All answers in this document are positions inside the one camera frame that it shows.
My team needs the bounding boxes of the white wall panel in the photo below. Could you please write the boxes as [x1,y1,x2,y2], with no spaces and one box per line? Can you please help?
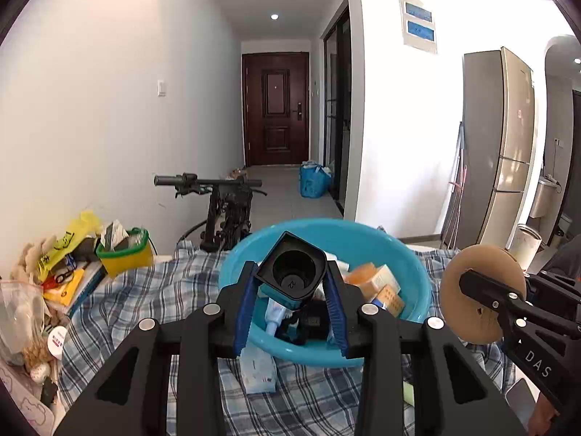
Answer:
[398,0,439,55]

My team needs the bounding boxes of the white round lid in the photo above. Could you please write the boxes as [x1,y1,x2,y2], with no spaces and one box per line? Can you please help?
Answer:
[48,326,68,360]

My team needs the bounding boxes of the round tan disc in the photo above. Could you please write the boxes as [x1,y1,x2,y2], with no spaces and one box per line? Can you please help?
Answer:
[440,245,527,345]

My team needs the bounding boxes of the black phone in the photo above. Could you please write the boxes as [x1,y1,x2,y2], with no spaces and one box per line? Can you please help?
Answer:
[505,379,539,428]

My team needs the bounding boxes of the folded metal rack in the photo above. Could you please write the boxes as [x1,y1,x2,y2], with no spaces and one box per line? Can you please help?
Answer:
[440,122,468,248]

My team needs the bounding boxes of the black teal square cup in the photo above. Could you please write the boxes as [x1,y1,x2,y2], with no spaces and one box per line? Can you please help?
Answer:
[253,231,328,314]

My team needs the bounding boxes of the white marbled trash can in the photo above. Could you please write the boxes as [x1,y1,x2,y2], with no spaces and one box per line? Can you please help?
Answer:
[508,225,543,269]

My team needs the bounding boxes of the blue edged book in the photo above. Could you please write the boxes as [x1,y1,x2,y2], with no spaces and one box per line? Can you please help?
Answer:
[67,261,109,318]

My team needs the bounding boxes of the white squeeze tube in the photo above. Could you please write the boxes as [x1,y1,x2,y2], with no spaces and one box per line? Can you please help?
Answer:
[263,300,291,338]

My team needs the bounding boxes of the tan cardboard box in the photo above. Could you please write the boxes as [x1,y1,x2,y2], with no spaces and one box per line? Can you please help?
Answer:
[344,263,402,297]

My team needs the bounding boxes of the brown entrance door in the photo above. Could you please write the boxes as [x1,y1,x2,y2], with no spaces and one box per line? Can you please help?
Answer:
[241,52,310,166]

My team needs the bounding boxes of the beige plush toy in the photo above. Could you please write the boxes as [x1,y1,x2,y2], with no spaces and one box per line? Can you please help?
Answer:
[11,236,60,282]

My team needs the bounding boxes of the brown plush toy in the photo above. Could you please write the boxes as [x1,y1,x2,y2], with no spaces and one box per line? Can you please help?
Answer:
[23,345,50,368]

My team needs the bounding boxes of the silver refrigerator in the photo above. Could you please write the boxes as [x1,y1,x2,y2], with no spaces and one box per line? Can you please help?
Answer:
[454,47,536,250]

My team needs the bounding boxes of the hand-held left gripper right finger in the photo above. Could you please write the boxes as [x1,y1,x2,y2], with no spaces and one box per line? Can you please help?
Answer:
[323,261,529,436]

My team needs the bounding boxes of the blue shopping bag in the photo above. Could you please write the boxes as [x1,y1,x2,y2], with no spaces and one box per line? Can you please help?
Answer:
[298,160,334,199]

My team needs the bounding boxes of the black framed glass door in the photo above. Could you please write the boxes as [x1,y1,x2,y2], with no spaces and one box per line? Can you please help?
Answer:
[322,0,352,219]

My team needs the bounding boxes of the black pouch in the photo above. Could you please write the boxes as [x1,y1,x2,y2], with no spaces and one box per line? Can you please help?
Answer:
[281,309,328,345]

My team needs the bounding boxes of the dark padded jacket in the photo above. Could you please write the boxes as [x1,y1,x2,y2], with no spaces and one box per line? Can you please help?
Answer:
[545,236,581,279]

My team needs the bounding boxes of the clear plastic bag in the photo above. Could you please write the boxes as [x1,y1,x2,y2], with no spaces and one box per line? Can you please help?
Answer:
[0,279,50,366]

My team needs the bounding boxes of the yellow book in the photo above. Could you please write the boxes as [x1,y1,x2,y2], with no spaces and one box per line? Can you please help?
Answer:
[43,269,87,307]

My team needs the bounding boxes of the light blue tissue packet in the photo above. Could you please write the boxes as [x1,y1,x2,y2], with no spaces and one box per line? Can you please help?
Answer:
[238,343,279,395]

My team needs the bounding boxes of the small orange box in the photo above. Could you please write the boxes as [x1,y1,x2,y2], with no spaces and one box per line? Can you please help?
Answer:
[367,284,406,317]

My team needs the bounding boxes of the red scissors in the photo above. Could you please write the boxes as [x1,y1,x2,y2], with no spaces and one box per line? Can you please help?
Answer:
[42,267,76,289]

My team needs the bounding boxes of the blue plaid cloth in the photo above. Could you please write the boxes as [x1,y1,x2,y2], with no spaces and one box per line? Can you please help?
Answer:
[57,238,518,436]

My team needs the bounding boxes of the black bicycle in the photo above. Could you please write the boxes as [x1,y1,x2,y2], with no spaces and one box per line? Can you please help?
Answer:
[153,171,268,255]

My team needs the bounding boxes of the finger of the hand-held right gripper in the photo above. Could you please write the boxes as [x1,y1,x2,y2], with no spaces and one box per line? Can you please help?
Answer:
[458,270,535,328]

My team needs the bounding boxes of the white paper packet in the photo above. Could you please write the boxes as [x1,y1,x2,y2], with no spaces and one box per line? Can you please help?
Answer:
[101,220,131,248]

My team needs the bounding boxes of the blue plastic basin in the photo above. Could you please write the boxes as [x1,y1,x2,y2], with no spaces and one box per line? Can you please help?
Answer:
[219,218,432,368]

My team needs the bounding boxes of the pink printed blanket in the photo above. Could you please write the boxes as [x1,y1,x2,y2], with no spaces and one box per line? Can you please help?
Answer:
[0,363,55,436]

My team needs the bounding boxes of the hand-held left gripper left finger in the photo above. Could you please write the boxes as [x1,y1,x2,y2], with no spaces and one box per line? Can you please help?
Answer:
[53,260,261,436]

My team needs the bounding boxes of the yellow plastic bag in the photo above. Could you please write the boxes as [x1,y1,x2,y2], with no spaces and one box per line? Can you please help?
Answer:
[36,210,101,282]

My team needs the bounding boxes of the yellow green storage box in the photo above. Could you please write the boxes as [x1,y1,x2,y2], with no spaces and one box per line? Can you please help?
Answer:
[95,227,155,279]

